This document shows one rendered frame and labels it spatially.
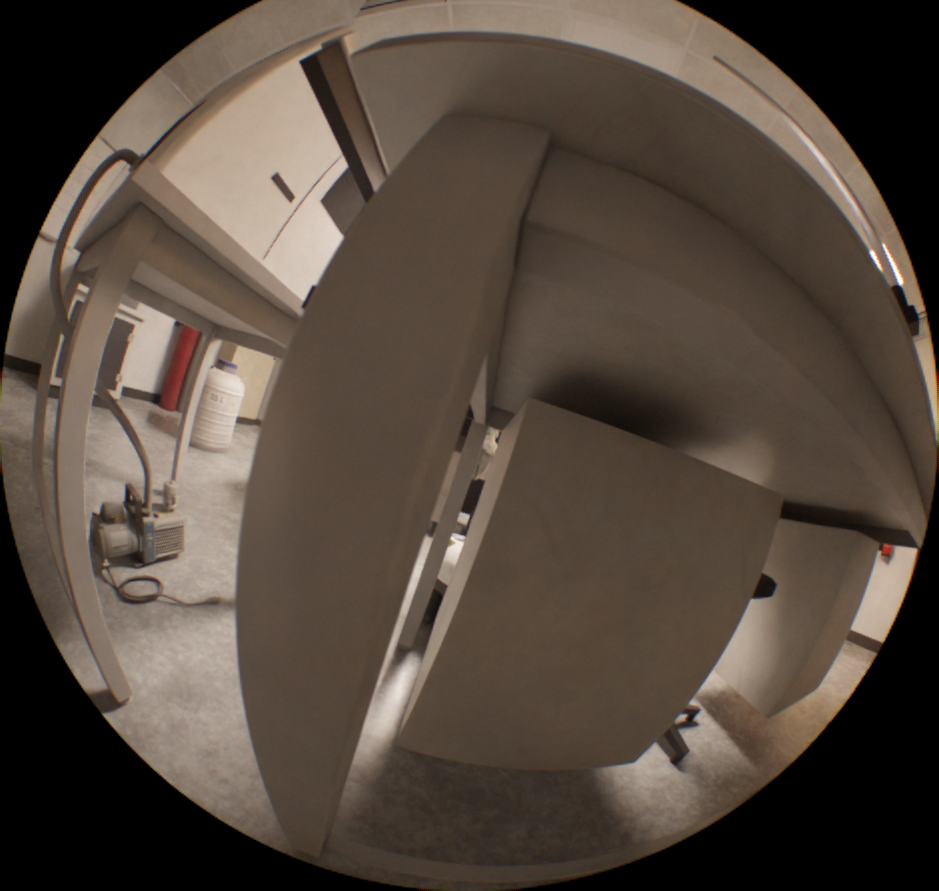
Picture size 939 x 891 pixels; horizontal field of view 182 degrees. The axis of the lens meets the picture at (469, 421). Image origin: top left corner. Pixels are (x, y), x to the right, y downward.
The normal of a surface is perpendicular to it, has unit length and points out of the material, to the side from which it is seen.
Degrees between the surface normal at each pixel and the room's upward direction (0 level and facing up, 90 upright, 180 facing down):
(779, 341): 90
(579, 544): 90
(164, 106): 90
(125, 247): 90
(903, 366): 180
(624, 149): 180
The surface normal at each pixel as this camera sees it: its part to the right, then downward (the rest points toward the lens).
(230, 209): 0.95, 0.31
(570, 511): -0.05, -0.11
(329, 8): -0.32, 0.94
